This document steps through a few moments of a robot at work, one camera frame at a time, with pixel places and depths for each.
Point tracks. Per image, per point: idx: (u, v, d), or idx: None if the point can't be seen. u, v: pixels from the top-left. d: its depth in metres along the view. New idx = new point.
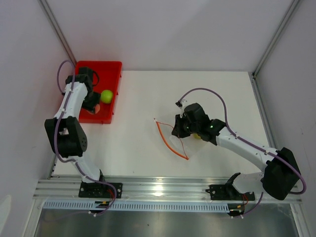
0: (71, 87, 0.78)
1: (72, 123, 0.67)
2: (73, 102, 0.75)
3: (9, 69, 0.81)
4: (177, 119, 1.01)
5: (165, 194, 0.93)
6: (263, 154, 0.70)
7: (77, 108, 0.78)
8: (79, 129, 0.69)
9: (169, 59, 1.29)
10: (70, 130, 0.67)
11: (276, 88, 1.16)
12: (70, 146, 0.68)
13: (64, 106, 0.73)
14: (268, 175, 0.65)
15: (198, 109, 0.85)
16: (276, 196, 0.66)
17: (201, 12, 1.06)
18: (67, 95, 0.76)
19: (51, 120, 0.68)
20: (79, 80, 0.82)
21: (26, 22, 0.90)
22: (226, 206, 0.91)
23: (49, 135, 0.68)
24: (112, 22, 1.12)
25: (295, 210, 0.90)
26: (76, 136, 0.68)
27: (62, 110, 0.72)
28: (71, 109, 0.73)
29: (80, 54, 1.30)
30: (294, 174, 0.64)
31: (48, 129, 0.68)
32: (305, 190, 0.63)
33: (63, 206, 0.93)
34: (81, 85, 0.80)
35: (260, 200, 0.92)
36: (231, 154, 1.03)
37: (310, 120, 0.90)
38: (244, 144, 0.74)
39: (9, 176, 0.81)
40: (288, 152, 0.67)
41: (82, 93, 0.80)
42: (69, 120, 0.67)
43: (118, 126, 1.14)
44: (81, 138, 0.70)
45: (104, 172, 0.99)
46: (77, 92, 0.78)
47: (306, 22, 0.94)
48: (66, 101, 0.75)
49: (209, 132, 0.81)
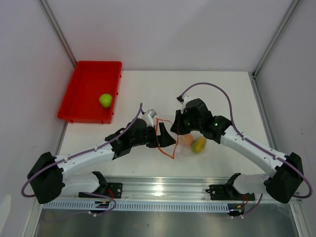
0: (98, 146, 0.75)
1: (54, 178, 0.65)
2: (82, 160, 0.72)
3: (9, 69, 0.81)
4: (177, 114, 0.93)
5: (165, 194, 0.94)
6: (272, 158, 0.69)
7: (82, 168, 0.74)
8: (53, 187, 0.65)
9: (169, 59, 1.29)
10: (46, 179, 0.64)
11: (276, 88, 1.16)
12: (39, 187, 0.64)
13: (71, 155, 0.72)
14: (275, 181, 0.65)
15: (201, 105, 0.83)
16: (279, 199, 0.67)
17: (201, 12, 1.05)
18: (89, 148, 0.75)
19: (50, 156, 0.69)
20: (113, 147, 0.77)
21: (26, 23, 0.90)
22: (225, 206, 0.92)
23: (37, 164, 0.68)
24: (112, 22, 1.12)
25: (295, 210, 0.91)
26: (44, 189, 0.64)
27: (64, 158, 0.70)
28: (72, 164, 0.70)
29: (80, 54, 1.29)
30: (298, 178, 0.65)
31: (39, 162, 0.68)
32: (310, 194, 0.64)
33: (62, 206, 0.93)
34: (106, 153, 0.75)
35: (260, 200, 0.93)
36: (230, 153, 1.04)
37: (310, 120, 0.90)
38: (252, 146, 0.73)
39: (9, 175, 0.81)
40: (296, 158, 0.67)
41: (102, 158, 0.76)
42: (54, 174, 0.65)
43: (118, 126, 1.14)
44: (50, 192, 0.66)
45: (105, 172, 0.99)
46: (98, 155, 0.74)
47: (305, 23, 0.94)
48: (78, 152, 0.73)
49: (213, 130, 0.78)
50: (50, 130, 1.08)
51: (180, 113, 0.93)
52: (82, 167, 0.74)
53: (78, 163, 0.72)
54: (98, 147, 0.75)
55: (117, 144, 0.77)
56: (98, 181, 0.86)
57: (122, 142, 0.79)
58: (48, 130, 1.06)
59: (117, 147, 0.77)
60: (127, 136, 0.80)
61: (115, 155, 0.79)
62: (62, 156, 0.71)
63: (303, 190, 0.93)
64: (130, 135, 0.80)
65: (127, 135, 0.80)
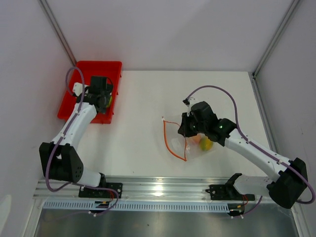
0: (79, 108, 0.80)
1: (66, 153, 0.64)
2: (75, 127, 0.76)
3: (8, 68, 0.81)
4: (184, 117, 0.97)
5: (165, 194, 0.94)
6: (276, 163, 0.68)
7: (80, 132, 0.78)
8: (73, 160, 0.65)
9: (169, 58, 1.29)
10: (63, 160, 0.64)
11: (276, 88, 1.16)
12: (63, 173, 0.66)
13: (65, 130, 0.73)
14: (278, 185, 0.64)
15: (206, 108, 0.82)
16: (282, 204, 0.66)
17: (201, 12, 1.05)
18: (72, 116, 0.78)
19: (47, 144, 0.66)
20: (88, 100, 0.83)
21: (25, 23, 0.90)
22: (226, 206, 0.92)
23: (42, 158, 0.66)
24: (112, 22, 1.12)
25: (295, 210, 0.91)
26: (68, 166, 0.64)
27: (61, 135, 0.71)
28: (71, 135, 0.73)
29: (80, 54, 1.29)
30: (302, 183, 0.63)
31: (43, 154, 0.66)
32: (313, 201, 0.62)
33: (63, 206, 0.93)
34: (89, 109, 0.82)
35: (260, 200, 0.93)
36: (232, 153, 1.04)
37: (310, 120, 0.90)
38: (257, 150, 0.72)
39: (9, 176, 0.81)
40: (300, 163, 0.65)
41: (88, 115, 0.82)
42: (63, 150, 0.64)
43: (118, 126, 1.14)
44: (76, 168, 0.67)
45: (105, 172, 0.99)
46: (82, 116, 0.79)
47: (306, 23, 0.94)
48: (68, 126, 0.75)
49: (218, 132, 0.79)
50: (50, 129, 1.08)
51: (186, 116, 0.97)
52: (79, 135, 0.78)
53: (75, 132, 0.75)
54: (77, 109, 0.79)
55: (89, 98, 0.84)
56: (98, 173, 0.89)
57: (93, 95, 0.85)
58: (48, 130, 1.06)
59: (91, 100, 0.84)
60: (96, 88, 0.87)
61: (98, 108, 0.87)
62: (58, 136, 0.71)
63: (305, 192, 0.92)
64: (96, 86, 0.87)
65: (94, 87, 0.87)
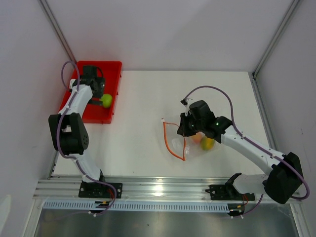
0: (77, 88, 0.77)
1: (75, 119, 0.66)
2: (78, 100, 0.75)
3: (8, 69, 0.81)
4: (182, 117, 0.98)
5: (165, 194, 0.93)
6: (269, 157, 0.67)
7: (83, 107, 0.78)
8: (80, 126, 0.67)
9: (169, 59, 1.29)
10: (72, 125, 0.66)
11: (276, 88, 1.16)
12: (72, 141, 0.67)
13: (69, 103, 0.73)
14: (271, 178, 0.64)
15: (203, 106, 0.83)
16: (278, 199, 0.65)
17: (201, 12, 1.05)
18: (72, 95, 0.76)
19: (55, 115, 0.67)
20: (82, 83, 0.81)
21: (25, 23, 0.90)
22: (225, 206, 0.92)
23: (51, 130, 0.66)
24: (111, 22, 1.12)
25: (295, 210, 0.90)
26: (78, 131, 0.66)
27: (67, 106, 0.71)
28: (75, 107, 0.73)
29: (80, 54, 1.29)
30: (297, 179, 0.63)
31: (52, 126, 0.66)
32: (308, 196, 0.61)
33: (63, 206, 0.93)
34: (87, 88, 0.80)
35: (260, 200, 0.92)
36: (232, 153, 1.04)
37: (310, 120, 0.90)
38: (250, 145, 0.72)
39: (9, 175, 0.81)
40: (294, 158, 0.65)
41: (88, 94, 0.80)
42: (71, 117, 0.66)
43: (118, 126, 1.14)
44: (83, 135, 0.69)
45: (105, 172, 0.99)
46: (83, 92, 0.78)
47: (306, 22, 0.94)
48: (71, 99, 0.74)
49: (214, 129, 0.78)
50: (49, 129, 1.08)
51: (184, 116, 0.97)
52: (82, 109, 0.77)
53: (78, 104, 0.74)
54: (77, 88, 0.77)
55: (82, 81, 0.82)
56: (98, 169, 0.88)
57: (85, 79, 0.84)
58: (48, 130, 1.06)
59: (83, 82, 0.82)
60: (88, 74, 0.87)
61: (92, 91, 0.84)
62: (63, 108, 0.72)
63: (304, 192, 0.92)
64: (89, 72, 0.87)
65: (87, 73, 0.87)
